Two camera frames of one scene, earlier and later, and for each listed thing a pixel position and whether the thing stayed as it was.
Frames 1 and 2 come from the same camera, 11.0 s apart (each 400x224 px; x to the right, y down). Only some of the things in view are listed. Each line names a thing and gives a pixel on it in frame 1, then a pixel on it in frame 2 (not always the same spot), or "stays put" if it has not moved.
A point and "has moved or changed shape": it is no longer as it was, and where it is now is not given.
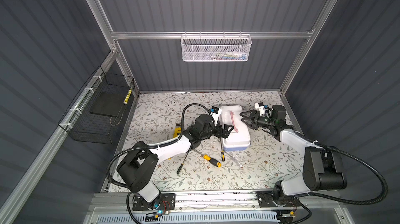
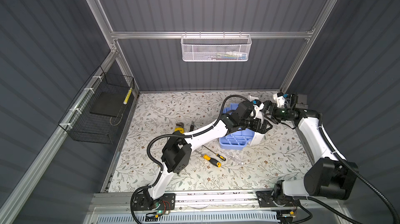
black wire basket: x=94 y=116 stays put
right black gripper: x=255 y=116 → x=267 y=104
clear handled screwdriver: x=236 y=159 stays put
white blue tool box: x=239 y=138 has moved or changed shape
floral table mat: x=270 y=159 stays put
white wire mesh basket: x=213 y=48 stays put
